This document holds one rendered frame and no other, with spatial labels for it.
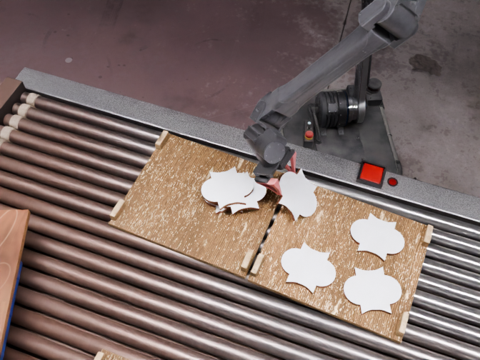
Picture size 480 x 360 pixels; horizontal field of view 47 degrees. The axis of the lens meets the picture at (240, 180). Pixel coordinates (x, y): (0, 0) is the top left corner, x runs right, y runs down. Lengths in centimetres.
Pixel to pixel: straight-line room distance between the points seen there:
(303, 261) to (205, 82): 184
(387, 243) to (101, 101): 100
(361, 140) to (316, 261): 124
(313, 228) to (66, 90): 94
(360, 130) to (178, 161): 124
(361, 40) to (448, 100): 209
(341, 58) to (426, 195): 61
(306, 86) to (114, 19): 243
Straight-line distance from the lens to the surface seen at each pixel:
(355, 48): 122
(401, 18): 119
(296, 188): 151
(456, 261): 162
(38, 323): 151
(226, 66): 323
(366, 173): 167
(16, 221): 152
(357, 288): 147
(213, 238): 151
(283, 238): 151
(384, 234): 155
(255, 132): 136
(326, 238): 153
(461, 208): 171
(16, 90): 194
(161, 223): 154
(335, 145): 257
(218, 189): 153
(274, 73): 320
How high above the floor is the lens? 227
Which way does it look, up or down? 56 degrees down
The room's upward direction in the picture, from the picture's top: 1 degrees clockwise
